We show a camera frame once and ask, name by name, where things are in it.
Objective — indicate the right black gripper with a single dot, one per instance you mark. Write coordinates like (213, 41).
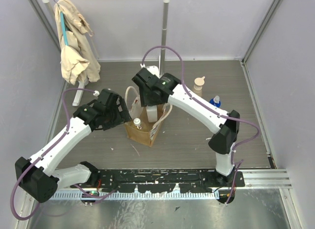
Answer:
(145, 101)

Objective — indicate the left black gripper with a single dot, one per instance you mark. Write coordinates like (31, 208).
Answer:
(122, 109)

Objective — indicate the white bottle grey cap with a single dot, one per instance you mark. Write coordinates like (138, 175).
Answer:
(152, 113)

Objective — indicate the clear amber liquid bottle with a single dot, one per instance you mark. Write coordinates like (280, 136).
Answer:
(137, 124)

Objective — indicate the brown canvas tote bag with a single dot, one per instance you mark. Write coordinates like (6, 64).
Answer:
(150, 131)

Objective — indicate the beige pump bottle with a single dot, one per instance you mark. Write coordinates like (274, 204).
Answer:
(198, 85)

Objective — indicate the orange blue spray bottle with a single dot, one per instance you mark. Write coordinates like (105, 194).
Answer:
(215, 101)

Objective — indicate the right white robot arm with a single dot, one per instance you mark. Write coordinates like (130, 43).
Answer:
(224, 125)

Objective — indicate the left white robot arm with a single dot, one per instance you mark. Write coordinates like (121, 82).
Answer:
(39, 176)

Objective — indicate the beige hanging cloth garment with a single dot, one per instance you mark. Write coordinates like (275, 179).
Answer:
(78, 62)

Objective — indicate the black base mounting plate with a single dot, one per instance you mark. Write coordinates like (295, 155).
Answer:
(162, 180)

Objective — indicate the blue clothes hanger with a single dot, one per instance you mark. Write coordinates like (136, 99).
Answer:
(63, 26)

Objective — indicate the metal clothes rack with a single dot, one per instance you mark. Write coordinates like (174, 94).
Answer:
(123, 29)

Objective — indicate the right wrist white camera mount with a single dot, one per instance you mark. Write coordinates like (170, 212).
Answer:
(152, 69)

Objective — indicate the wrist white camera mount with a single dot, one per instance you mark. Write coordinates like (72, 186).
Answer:
(96, 93)
(152, 69)

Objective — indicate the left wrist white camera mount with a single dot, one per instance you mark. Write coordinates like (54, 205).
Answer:
(96, 93)

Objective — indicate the slotted cable duct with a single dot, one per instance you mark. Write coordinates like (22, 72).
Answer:
(76, 195)

